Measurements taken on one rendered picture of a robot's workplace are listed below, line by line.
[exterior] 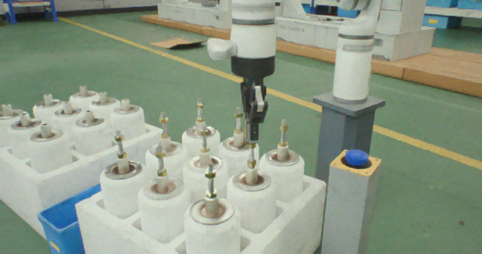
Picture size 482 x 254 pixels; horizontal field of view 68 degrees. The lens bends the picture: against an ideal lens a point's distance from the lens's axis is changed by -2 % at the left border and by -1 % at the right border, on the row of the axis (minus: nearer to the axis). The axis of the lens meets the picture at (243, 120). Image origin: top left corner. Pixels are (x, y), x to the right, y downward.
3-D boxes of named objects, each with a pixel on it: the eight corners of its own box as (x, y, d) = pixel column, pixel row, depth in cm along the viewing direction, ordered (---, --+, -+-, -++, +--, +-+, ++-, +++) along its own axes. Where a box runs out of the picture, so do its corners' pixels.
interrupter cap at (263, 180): (233, 172, 74) (233, 169, 73) (270, 172, 74) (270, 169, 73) (230, 193, 67) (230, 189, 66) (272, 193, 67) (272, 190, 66)
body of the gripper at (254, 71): (282, 53, 57) (279, 109, 61) (268, 44, 65) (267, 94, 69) (235, 56, 56) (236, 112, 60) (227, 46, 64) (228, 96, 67)
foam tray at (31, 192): (102, 148, 140) (96, 104, 133) (169, 181, 118) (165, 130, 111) (-9, 191, 111) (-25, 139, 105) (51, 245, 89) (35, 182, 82)
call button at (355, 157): (349, 157, 67) (350, 146, 66) (370, 163, 65) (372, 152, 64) (340, 165, 64) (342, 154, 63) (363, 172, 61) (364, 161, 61)
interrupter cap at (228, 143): (236, 136, 90) (236, 133, 90) (260, 144, 86) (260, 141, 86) (215, 146, 85) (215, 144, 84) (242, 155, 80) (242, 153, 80)
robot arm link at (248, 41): (205, 50, 64) (204, 13, 61) (268, 47, 66) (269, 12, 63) (211, 61, 55) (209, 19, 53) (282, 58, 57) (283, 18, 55)
